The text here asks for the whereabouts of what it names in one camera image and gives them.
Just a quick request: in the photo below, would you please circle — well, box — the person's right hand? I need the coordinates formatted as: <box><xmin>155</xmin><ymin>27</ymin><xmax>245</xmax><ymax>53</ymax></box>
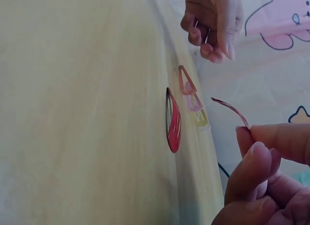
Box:
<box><xmin>211</xmin><ymin>123</ymin><xmax>310</xmax><ymax>225</ymax></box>

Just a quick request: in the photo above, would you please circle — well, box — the person's left hand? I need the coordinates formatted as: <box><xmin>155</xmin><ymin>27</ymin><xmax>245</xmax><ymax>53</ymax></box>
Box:
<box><xmin>180</xmin><ymin>0</ymin><xmax>244</xmax><ymax>64</ymax></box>

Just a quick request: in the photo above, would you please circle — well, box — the slim red metal hair clip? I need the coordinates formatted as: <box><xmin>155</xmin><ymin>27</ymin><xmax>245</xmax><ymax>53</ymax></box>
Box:
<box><xmin>211</xmin><ymin>97</ymin><xmax>255</xmax><ymax>142</ymax></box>

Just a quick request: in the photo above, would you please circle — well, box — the small orange-red snap clip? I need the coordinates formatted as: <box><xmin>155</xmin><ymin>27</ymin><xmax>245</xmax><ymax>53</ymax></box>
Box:
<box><xmin>178</xmin><ymin>65</ymin><xmax>198</xmax><ymax>96</ymax></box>

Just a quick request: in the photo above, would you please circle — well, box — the small white snap clip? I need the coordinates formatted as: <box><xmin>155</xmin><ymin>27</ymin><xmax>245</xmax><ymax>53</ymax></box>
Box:
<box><xmin>196</xmin><ymin>108</ymin><xmax>212</xmax><ymax>131</ymax></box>

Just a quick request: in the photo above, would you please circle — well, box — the small yellow snap clip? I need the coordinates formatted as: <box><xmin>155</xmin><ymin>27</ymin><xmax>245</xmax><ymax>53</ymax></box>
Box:
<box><xmin>190</xmin><ymin>95</ymin><xmax>209</xmax><ymax>128</ymax></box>

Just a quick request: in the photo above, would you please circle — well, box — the small pink-purple snap clip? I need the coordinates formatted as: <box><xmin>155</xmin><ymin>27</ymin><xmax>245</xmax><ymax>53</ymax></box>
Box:
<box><xmin>185</xmin><ymin>81</ymin><xmax>203</xmax><ymax>112</ymax></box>

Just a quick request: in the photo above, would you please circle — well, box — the large red teardrop hair clip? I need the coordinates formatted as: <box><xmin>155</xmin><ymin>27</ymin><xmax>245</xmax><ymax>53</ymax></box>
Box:
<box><xmin>165</xmin><ymin>87</ymin><xmax>182</xmax><ymax>154</ymax></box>

